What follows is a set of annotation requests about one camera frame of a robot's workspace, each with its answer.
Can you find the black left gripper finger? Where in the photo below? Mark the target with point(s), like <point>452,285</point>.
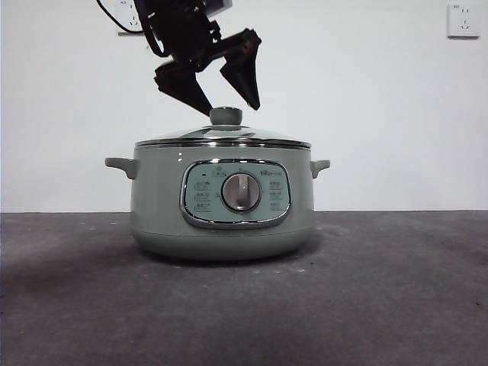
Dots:
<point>244,68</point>
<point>183,85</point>

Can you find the glass lid with green knob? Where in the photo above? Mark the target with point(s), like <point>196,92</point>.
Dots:
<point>226,117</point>

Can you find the sage green electric pot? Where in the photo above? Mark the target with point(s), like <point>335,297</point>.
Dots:
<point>160,213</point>

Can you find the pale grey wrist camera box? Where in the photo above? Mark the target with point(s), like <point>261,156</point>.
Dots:
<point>219,4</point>

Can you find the white wall socket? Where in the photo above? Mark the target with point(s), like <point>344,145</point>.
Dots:
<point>463,21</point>
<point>128,13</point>

